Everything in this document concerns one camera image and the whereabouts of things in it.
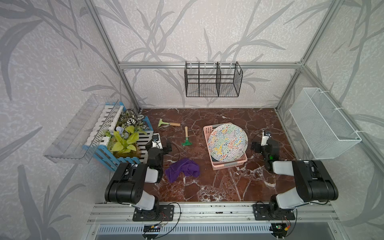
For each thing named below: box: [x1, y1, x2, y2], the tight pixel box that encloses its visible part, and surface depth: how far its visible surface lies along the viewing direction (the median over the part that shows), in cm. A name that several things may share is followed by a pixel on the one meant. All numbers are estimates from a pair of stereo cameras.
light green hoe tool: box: [158, 118, 181, 129], surface depth 111 cm
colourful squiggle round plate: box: [207, 123, 249, 163], surface depth 93 cm
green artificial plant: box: [105, 108, 150, 160], surface depth 78 cm
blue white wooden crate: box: [82, 101, 154, 171], surface depth 75 cm
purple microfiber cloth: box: [165, 158, 200, 183], surface depth 87 cm
